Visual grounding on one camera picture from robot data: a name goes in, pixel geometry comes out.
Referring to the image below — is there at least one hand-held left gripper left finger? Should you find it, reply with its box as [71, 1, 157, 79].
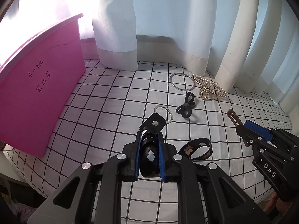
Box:
[27, 134, 143, 224]

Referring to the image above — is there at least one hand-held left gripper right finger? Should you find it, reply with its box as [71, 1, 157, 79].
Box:
[159, 134, 272, 224]

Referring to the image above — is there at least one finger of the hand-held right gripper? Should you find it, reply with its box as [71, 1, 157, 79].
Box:
[244, 120, 299, 155]
[235, 124, 295, 165]

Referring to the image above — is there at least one black printed strap keychain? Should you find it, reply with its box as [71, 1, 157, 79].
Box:
[140, 105, 213, 178]

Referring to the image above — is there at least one brown hair clip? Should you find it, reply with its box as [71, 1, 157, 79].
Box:
[226, 108, 243, 127]

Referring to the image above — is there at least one black bow hair tie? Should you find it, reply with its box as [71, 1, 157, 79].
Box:
[176, 92, 197, 119]

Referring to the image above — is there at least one pearl hair claw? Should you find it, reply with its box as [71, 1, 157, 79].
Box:
[192, 74, 228, 102]

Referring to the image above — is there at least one silver bangle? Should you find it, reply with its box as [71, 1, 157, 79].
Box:
[169, 72, 197, 91]

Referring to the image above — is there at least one pink plastic basin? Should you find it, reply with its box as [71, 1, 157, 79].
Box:
[0, 13, 86, 158]

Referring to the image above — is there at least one person's right hand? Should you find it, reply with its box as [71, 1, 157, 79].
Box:
[263, 190, 284, 214]

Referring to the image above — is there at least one purple fuzzy cloth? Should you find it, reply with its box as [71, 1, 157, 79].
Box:
[10, 201, 38, 224]

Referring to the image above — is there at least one white curtain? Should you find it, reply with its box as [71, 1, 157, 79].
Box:
[0, 0, 299, 105]

